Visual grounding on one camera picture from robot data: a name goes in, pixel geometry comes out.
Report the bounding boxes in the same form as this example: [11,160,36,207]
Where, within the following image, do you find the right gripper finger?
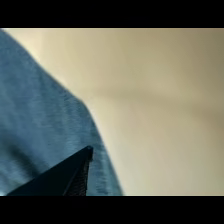
[5,145,95,197]

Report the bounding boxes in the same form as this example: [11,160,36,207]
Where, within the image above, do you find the blue jeans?
[0,28,125,197]

